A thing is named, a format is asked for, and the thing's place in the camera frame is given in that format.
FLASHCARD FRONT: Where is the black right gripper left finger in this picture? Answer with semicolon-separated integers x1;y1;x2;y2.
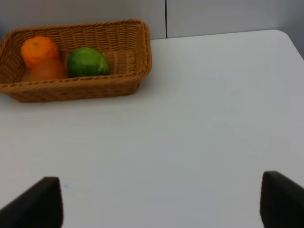
0;177;64;228

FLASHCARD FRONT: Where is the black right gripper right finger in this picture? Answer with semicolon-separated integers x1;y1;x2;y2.
260;171;304;228

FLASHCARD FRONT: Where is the red orange round bun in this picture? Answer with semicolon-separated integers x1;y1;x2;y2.
30;58;68;81

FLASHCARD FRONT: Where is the green lime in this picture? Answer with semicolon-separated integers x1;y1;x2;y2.
66;47;110;77

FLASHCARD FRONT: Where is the orange tangerine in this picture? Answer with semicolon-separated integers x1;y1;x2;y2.
21;36;60;69

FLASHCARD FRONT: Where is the orange wicker basket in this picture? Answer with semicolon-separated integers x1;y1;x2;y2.
0;19;152;103

